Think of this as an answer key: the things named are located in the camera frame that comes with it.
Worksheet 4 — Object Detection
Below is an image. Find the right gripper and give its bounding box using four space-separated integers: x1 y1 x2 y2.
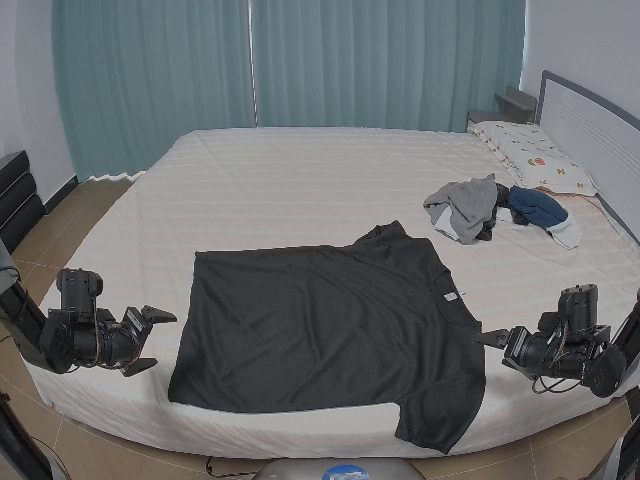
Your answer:
472 326 585 382

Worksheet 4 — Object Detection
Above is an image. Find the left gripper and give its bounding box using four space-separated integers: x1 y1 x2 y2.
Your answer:
96 305 178 378

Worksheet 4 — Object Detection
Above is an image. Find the black T-shirt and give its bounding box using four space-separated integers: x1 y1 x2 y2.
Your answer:
168 220 488 456

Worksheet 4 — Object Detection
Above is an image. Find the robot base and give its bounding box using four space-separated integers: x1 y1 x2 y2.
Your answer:
252 458 418 480

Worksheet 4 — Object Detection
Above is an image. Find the bed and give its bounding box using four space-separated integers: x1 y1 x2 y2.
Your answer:
20 69 640 461

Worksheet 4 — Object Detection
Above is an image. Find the blue and white garment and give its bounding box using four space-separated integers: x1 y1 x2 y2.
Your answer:
507 187 583 250

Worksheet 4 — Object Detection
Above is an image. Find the grey garment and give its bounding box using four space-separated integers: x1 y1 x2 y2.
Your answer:
423 173 498 244

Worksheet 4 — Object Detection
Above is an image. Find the black glossy garment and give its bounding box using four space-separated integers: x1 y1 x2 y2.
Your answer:
475 183 531 243

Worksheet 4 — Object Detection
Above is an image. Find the black chest of drawers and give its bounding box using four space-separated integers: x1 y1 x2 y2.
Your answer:
0 150 48 256

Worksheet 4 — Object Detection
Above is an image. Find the white printed pillow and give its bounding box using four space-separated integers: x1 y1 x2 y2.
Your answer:
467 120 601 198

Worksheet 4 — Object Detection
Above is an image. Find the grey bedside table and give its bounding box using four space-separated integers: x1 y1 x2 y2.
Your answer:
467 85 538 131

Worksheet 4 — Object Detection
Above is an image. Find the blue-green curtain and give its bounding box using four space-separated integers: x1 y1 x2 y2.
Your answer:
52 0 258 181
248 0 528 133

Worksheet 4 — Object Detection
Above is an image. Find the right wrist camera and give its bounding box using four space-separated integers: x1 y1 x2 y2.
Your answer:
537 312 563 338

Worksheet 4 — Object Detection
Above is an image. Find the black cable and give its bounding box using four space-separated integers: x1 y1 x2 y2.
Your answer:
205 455 261 480
531 374 583 395

